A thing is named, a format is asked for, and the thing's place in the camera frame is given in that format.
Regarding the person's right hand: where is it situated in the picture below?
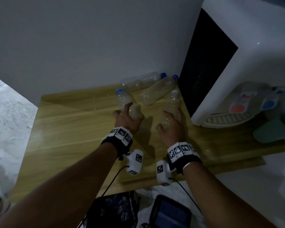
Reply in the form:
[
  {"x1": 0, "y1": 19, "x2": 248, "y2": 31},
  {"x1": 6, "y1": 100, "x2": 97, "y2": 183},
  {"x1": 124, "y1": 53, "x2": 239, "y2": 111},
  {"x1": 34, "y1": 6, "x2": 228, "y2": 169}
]
[{"x1": 156, "y1": 108, "x2": 186, "y2": 148}]

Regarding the person's left hand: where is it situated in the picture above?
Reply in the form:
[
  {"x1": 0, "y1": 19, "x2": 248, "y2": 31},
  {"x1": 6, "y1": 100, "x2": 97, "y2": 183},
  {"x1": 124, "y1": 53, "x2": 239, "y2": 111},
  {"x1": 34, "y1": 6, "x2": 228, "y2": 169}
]
[{"x1": 113, "y1": 102, "x2": 144, "y2": 135}]

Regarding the blue-capped clear plastic bottle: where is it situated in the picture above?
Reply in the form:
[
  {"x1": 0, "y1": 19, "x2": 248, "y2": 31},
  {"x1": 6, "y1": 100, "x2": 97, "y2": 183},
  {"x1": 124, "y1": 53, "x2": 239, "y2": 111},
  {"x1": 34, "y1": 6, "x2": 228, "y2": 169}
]
[
  {"x1": 120, "y1": 72, "x2": 167, "y2": 92},
  {"x1": 140, "y1": 74, "x2": 179, "y2": 106},
  {"x1": 116, "y1": 88, "x2": 143, "y2": 120}
]

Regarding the white-capped clear plastic bottle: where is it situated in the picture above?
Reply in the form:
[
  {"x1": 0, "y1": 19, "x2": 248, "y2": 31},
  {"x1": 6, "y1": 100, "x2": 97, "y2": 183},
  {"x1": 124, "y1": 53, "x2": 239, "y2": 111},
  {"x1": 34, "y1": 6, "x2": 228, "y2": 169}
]
[{"x1": 160, "y1": 90, "x2": 181, "y2": 130}]

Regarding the person's left forearm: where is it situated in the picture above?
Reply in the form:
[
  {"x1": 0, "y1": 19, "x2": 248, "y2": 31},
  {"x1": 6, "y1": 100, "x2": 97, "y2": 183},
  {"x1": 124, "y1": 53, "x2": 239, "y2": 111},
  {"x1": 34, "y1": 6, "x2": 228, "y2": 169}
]
[{"x1": 0, "y1": 142, "x2": 118, "y2": 228}]

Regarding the person's right forearm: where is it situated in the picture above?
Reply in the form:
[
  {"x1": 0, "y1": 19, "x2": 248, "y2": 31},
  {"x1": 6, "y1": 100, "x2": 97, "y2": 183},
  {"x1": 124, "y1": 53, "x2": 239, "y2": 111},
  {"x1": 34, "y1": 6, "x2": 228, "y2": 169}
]
[{"x1": 182, "y1": 161, "x2": 277, "y2": 228}]

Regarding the black marker wristband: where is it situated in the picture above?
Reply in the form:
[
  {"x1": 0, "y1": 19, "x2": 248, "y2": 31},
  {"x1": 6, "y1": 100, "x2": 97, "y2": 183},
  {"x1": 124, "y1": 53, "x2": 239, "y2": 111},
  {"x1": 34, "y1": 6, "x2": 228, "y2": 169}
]
[
  {"x1": 166, "y1": 141, "x2": 203, "y2": 175},
  {"x1": 101, "y1": 126, "x2": 133, "y2": 160}
]

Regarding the white dispenser drip tray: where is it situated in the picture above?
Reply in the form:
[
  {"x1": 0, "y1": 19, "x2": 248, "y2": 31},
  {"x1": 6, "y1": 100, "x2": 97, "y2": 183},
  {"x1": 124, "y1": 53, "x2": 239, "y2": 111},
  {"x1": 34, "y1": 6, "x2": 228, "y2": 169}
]
[{"x1": 204, "y1": 111, "x2": 260, "y2": 129}]

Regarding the red dispenser tap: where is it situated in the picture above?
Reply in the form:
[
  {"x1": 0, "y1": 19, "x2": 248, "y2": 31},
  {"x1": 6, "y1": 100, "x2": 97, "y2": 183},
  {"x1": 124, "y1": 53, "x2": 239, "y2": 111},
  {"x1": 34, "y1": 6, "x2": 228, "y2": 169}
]
[{"x1": 229, "y1": 91, "x2": 257, "y2": 114}]

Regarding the black and blue case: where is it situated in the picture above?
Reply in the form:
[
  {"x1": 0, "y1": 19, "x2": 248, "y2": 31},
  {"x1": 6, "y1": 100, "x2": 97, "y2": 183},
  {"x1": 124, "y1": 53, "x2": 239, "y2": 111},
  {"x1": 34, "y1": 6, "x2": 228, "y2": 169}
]
[{"x1": 149, "y1": 194, "x2": 192, "y2": 228}]

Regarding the black plastic bag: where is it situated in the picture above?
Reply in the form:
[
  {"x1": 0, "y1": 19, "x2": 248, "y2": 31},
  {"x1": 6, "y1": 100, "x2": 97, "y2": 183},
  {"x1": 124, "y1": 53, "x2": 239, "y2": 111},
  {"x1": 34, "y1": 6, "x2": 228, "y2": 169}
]
[{"x1": 85, "y1": 191, "x2": 141, "y2": 228}]

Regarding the blue dispenser tap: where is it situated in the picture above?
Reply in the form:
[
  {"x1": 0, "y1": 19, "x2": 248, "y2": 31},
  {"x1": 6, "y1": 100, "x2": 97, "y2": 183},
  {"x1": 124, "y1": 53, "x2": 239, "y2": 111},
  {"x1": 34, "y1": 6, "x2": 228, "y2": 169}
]
[{"x1": 261, "y1": 96, "x2": 280, "y2": 111}]

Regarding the green plastic cup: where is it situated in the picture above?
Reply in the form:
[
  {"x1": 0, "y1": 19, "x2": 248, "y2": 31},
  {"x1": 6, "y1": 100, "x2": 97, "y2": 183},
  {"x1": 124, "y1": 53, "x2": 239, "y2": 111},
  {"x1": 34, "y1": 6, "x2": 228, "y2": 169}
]
[{"x1": 252, "y1": 112, "x2": 285, "y2": 144}]

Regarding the white water dispenser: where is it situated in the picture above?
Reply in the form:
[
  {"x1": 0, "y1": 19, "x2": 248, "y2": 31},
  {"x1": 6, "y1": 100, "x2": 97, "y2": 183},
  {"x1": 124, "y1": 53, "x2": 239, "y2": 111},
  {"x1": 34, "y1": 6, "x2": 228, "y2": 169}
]
[{"x1": 178, "y1": 0, "x2": 285, "y2": 129}]

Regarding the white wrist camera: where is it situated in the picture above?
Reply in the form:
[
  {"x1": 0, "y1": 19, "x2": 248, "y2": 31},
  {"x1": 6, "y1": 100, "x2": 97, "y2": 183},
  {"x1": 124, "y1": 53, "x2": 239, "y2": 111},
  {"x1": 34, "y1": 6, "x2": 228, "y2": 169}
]
[
  {"x1": 125, "y1": 149, "x2": 144, "y2": 176},
  {"x1": 156, "y1": 160, "x2": 177, "y2": 187}
]

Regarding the black camera cable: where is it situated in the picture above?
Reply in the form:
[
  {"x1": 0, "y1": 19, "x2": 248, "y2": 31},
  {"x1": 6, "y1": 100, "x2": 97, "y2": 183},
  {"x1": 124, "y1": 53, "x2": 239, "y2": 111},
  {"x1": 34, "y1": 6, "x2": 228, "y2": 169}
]
[
  {"x1": 76, "y1": 165, "x2": 130, "y2": 228},
  {"x1": 169, "y1": 177, "x2": 203, "y2": 213}
]

